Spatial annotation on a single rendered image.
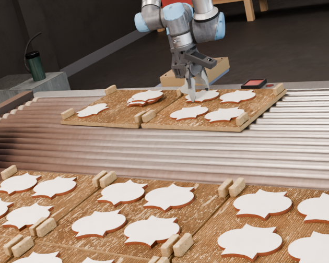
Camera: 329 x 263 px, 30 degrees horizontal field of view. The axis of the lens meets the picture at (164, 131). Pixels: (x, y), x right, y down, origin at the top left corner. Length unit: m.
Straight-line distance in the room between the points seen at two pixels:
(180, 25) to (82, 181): 0.72
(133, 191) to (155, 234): 0.27
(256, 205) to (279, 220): 0.08
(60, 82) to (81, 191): 4.20
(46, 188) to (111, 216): 0.35
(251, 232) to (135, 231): 0.29
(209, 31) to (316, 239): 1.59
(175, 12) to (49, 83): 3.70
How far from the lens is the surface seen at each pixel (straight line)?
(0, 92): 6.03
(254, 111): 2.12
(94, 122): 2.40
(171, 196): 1.62
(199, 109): 2.22
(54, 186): 1.89
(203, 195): 1.61
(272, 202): 1.50
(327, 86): 2.30
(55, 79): 5.94
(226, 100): 2.25
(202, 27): 2.77
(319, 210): 1.44
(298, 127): 1.98
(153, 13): 2.41
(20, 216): 1.77
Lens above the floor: 1.66
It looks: 20 degrees down
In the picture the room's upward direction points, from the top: 14 degrees counter-clockwise
